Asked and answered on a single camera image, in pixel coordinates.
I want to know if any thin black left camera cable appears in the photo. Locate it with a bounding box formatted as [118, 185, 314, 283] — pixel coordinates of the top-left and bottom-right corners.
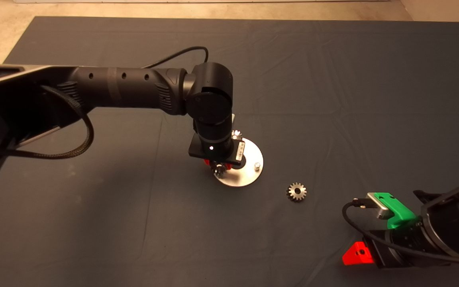
[142, 46, 209, 69]

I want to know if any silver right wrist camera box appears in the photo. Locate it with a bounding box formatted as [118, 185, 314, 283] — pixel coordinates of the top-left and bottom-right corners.
[366, 193, 396, 220]

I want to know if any dark grey table cloth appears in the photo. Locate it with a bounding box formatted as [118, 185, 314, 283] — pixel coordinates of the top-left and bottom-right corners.
[0, 16, 459, 287]

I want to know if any thick braided black cable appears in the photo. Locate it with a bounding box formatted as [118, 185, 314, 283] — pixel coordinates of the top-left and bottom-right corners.
[0, 86, 94, 159]

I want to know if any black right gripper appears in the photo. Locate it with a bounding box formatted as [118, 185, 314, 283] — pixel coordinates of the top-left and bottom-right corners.
[342, 231, 400, 268]

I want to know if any round metal carrier plate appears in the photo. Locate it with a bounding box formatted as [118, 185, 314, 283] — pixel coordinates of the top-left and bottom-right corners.
[214, 138, 264, 188]

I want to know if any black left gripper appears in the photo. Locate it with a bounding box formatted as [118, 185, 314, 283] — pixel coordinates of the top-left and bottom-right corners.
[188, 134, 246, 170]

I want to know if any green right camera mount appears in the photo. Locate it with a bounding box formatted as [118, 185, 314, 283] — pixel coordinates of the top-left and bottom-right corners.
[375, 193, 418, 230]

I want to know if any thin black camera cable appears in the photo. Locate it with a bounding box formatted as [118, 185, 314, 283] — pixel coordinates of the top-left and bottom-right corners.
[142, 46, 209, 69]
[341, 198, 459, 267]

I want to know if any thin black right camera cable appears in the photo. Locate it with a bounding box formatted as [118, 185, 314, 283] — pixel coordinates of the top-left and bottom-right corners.
[341, 198, 459, 267]

